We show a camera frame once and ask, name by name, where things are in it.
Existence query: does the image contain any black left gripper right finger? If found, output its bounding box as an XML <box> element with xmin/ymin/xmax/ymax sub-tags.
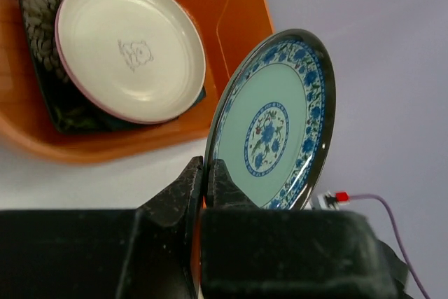
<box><xmin>200</xmin><ymin>160</ymin><xmax>408</xmax><ymax>298</ymax></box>

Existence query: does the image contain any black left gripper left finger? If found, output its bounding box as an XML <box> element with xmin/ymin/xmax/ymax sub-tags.
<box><xmin>1</xmin><ymin>157</ymin><xmax>204</xmax><ymax>298</ymax></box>

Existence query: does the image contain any blue floral round plate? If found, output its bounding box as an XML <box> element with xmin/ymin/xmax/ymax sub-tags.
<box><xmin>204</xmin><ymin>29</ymin><xmax>336</xmax><ymax>209</ymax></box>

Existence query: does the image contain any cream white round plate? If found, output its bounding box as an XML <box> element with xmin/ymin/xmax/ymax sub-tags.
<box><xmin>58</xmin><ymin>0</ymin><xmax>206</xmax><ymax>121</ymax></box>

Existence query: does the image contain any black square floral plate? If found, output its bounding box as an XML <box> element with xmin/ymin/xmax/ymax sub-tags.
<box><xmin>19</xmin><ymin>0</ymin><xmax>206</xmax><ymax>132</ymax></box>

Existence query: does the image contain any pink round plate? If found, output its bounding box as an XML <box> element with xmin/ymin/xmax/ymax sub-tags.
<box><xmin>55</xmin><ymin>11</ymin><xmax>177</xmax><ymax>125</ymax></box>

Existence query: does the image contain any orange plastic bin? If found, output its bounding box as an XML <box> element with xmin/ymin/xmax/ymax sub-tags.
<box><xmin>1</xmin><ymin>0</ymin><xmax>273</xmax><ymax>163</ymax></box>

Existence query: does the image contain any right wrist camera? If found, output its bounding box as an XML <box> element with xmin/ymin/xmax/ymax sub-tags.
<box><xmin>310</xmin><ymin>192</ymin><xmax>350</xmax><ymax>211</ymax></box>

